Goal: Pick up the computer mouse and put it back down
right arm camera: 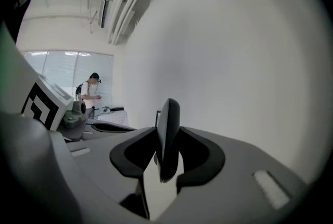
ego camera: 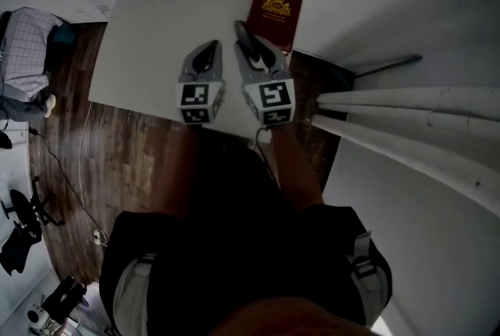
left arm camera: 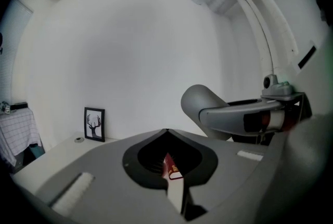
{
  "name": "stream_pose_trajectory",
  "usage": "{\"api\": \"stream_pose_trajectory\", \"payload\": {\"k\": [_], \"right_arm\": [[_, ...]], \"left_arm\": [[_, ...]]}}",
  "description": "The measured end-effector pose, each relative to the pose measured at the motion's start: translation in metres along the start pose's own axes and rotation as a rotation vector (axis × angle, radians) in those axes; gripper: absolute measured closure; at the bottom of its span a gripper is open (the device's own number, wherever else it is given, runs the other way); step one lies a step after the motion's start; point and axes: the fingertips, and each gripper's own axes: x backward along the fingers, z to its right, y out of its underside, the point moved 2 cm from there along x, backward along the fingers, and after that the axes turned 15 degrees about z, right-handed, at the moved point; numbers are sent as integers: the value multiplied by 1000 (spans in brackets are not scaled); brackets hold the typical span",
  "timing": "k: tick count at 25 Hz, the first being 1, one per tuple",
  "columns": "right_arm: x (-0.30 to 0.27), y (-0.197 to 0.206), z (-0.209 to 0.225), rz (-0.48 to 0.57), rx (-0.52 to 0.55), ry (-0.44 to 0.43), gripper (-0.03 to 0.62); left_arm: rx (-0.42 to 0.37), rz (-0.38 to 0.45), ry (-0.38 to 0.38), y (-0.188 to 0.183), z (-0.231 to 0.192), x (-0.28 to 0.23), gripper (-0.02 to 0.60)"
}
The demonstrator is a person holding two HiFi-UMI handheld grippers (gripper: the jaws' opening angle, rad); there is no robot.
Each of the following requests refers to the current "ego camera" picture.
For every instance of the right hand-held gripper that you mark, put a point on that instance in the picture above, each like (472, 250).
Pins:
(273, 100)

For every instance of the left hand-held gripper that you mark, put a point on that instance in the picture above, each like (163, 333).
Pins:
(199, 100)

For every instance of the person's left forearm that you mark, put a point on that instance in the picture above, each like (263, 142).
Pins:
(181, 162)

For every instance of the person's right forearm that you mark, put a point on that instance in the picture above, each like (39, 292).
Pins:
(293, 166)

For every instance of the dark red hardcover book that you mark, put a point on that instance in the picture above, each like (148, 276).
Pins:
(275, 18)

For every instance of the dark teal seat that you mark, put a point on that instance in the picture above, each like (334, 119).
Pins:
(64, 33)

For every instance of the person's black shirt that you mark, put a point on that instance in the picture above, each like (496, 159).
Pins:
(234, 248)

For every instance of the white power strip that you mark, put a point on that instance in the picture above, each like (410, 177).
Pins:
(97, 236)

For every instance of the black rounded device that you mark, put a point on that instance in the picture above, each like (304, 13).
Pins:
(5, 140)

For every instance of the black office chair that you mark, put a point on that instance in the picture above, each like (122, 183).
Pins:
(17, 203)

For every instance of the black jacket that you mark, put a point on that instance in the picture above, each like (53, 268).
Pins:
(17, 248)

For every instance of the white round device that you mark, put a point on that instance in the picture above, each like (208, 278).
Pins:
(36, 317)

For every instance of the white wall pipe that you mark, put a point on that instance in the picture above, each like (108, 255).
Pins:
(390, 143)
(390, 111)
(390, 96)

